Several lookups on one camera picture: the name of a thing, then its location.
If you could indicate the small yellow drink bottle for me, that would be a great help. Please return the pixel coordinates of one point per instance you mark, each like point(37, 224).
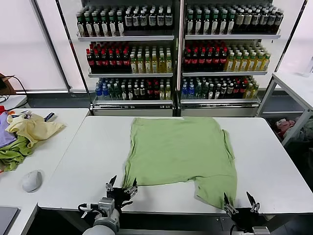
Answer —
point(249, 91)
point(162, 93)
point(255, 91)
point(168, 93)

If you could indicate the brown cardboard box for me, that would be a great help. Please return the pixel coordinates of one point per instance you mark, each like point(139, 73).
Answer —
point(7, 82)

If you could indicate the green-cap dark tea bottle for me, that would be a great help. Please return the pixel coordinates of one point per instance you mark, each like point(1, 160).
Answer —
point(206, 24)
point(88, 25)
point(231, 24)
point(80, 25)
point(96, 25)
point(215, 24)
point(189, 24)
point(198, 24)
point(223, 24)
point(104, 25)
point(112, 25)
point(120, 25)

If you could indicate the red cloth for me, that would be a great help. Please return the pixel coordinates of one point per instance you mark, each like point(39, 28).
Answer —
point(2, 108)

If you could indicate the white-cap blue-label bottle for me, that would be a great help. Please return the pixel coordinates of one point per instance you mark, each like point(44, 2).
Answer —
point(168, 20)
point(136, 20)
point(143, 20)
point(128, 20)
point(160, 20)
point(152, 20)

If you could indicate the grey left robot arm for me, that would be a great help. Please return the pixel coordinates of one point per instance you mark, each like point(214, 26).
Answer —
point(102, 225)

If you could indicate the grey green cloth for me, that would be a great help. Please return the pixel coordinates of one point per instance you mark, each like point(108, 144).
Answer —
point(306, 131)

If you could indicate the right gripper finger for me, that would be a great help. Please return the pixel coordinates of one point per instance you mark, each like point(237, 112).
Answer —
point(254, 206)
point(230, 208)

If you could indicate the crumpled green garment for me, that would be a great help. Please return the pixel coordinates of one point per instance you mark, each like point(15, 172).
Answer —
point(13, 151)

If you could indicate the blue white striped item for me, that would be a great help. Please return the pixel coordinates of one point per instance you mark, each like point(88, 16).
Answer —
point(50, 116)

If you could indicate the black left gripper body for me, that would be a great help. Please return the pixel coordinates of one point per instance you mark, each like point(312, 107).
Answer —
point(119, 197)

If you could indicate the small red-cap cola bottle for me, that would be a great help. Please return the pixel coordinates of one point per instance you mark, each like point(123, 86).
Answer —
point(149, 93)
point(156, 93)
point(243, 91)
point(236, 91)

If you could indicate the slanted grey metal post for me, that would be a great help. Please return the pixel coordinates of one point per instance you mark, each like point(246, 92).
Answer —
point(52, 49)

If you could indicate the pale yellow garment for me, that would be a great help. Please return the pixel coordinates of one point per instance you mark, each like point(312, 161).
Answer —
point(34, 127)

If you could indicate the white-cap beige-label bottle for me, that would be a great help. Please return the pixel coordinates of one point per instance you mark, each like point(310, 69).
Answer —
point(239, 20)
point(271, 20)
point(247, 20)
point(263, 20)
point(279, 20)
point(255, 20)

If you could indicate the white metal-frame side table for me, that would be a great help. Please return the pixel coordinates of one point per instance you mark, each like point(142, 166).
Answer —
point(293, 83)

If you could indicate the metal beverage shelving unit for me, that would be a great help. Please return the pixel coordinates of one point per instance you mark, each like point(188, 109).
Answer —
point(232, 36)
point(126, 38)

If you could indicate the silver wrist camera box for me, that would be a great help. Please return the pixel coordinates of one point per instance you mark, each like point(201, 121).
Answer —
point(106, 204)
point(261, 231)

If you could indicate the white computer mouse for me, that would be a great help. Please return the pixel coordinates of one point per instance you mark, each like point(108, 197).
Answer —
point(31, 181)

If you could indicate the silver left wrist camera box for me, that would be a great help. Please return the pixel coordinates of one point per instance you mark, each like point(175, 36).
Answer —
point(106, 204)

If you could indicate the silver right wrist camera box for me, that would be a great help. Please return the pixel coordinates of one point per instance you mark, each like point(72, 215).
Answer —
point(261, 231)

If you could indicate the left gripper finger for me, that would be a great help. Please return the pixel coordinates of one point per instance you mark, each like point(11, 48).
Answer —
point(110, 186)
point(132, 189)

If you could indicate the grey laptop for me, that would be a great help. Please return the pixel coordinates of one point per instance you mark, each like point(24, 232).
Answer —
point(7, 218)

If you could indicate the black laundry basket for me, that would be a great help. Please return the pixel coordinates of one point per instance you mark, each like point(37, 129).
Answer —
point(300, 148)

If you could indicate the purple garment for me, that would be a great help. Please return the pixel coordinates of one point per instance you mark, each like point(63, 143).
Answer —
point(6, 132)

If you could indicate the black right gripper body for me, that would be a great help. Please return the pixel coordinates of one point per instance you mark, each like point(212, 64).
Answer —
point(244, 218)

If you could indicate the clear green soda bottle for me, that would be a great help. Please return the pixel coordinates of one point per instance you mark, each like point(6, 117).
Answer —
point(205, 91)
point(198, 91)
point(117, 93)
point(112, 93)

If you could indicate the pink cloth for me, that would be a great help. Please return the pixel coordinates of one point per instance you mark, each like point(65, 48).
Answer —
point(283, 124)

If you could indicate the green polo shirt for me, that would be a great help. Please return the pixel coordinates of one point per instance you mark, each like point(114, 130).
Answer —
point(176, 147)

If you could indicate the blue water bottle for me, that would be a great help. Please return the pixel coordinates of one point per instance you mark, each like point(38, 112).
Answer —
point(184, 91)
point(191, 91)
point(98, 93)
point(105, 93)

